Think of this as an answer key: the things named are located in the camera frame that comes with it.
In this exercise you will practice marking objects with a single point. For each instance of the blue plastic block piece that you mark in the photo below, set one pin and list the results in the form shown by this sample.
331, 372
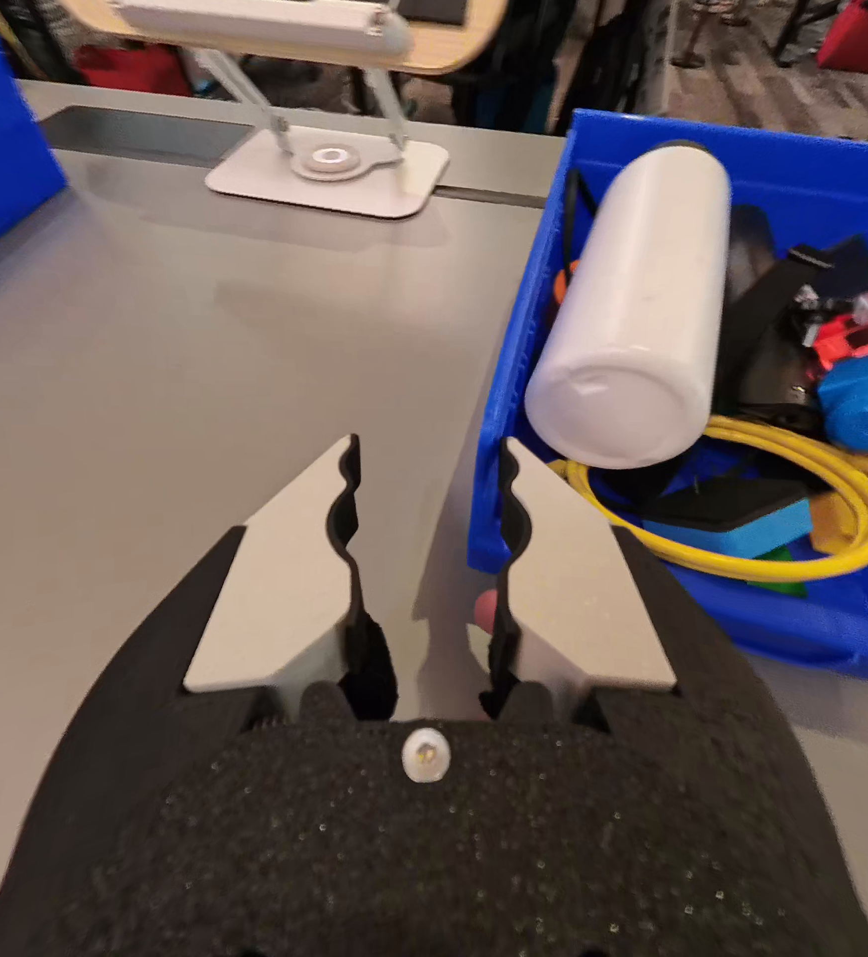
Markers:
867, 404

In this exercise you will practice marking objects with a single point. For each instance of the red bag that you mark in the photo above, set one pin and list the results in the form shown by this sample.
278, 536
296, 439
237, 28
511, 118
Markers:
135, 71

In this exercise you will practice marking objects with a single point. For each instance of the white bottle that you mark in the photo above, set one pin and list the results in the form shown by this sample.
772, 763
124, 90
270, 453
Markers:
628, 299

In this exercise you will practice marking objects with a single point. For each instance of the black backpack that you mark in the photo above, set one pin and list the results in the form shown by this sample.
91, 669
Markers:
568, 60

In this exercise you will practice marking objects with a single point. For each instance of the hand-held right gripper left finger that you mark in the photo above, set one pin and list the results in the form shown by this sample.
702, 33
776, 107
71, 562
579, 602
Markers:
284, 590

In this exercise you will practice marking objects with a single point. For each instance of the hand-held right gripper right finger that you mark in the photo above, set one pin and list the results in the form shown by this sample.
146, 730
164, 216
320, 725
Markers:
583, 598

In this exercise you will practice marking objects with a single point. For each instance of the blue black whiteboard eraser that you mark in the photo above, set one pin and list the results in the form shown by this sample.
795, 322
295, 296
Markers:
763, 534

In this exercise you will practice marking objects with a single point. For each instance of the red cube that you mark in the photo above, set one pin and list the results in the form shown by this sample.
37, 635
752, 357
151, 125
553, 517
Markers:
864, 37

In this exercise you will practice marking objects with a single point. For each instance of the red plastic part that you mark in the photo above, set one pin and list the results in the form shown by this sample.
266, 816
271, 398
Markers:
849, 340

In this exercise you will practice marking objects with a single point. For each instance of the green block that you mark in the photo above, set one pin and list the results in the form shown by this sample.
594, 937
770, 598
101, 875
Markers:
781, 572

